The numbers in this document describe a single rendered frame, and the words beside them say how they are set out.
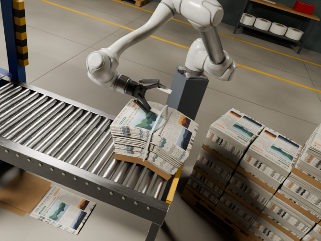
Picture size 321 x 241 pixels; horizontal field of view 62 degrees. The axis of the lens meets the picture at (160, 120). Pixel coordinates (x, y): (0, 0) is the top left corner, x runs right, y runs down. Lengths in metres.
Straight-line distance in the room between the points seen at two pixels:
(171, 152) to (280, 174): 0.83
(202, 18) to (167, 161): 0.71
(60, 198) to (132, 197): 1.05
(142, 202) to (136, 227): 0.88
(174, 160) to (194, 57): 0.89
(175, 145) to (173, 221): 1.10
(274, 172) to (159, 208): 0.87
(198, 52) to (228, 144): 0.68
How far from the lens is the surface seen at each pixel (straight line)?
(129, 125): 1.32
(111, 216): 2.22
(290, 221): 2.07
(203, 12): 1.38
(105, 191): 1.38
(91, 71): 1.19
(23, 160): 1.55
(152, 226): 1.46
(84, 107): 1.83
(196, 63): 1.98
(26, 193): 2.36
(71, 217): 2.20
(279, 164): 1.86
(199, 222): 2.37
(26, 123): 1.71
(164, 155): 1.34
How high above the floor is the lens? 1.86
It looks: 36 degrees down
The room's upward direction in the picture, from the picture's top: 16 degrees clockwise
